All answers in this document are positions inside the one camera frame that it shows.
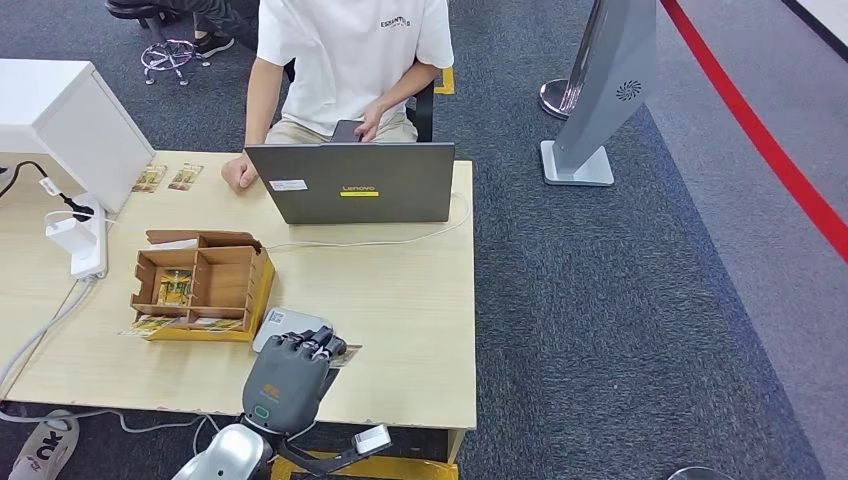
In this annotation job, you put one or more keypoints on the white cabinet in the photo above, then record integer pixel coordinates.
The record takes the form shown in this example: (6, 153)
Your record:
(66, 112)

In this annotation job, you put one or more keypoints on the white shoe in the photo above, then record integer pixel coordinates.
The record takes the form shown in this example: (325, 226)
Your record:
(43, 450)

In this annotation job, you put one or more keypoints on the person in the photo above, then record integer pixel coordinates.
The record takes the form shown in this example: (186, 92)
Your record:
(212, 45)
(344, 60)

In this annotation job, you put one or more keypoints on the grey card reader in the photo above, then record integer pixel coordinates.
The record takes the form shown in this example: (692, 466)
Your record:
(278, 321)

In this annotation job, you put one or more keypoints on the grey standing kiosk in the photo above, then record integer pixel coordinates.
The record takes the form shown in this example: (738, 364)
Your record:
(609, 79)

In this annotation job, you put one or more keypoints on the yellow floor tape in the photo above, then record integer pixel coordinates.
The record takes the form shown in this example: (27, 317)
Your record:
(397, 469)

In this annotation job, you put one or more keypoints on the patterned room key card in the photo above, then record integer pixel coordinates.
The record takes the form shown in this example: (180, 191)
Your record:
(175, 288)
(215, 324)
(149, 324)
(149, 179)
(185, 177)

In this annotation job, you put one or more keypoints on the dark smartphone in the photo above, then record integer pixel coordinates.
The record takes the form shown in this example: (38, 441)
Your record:
(344, 131)

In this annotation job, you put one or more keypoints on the person's right hand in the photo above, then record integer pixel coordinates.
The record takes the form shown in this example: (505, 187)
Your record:
(238, 173)

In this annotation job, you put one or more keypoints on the person's left hand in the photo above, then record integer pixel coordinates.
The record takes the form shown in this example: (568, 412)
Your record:
(372, 119)

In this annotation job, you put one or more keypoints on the brown divided cardboard box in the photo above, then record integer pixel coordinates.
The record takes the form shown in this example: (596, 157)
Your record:
(225, 285)

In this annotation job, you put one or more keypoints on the person's left forearm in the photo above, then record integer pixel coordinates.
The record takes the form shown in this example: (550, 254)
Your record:
(411, 83)

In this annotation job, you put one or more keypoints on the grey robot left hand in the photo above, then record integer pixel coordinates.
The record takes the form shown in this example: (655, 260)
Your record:
(285, 384)

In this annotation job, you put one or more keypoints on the grey Lenovo laptop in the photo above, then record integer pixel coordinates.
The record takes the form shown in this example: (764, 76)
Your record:
(358, 179)

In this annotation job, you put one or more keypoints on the person's hand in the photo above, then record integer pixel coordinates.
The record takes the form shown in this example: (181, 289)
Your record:
(238, 173)
(372, 119)

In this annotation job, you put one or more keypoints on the white power strip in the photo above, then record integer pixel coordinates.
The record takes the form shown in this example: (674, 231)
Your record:
(93, 258)

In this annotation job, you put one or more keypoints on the chrome base black stool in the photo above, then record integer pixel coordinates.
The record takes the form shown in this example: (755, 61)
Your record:
(166, 56)

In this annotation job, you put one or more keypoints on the ID card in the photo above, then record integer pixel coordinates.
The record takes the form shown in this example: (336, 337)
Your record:
(350, 354)

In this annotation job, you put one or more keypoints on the black office chair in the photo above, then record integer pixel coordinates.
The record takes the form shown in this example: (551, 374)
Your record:
(424, 112)

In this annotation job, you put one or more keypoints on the person's right forearm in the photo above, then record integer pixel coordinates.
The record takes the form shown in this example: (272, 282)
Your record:
(260, 106)

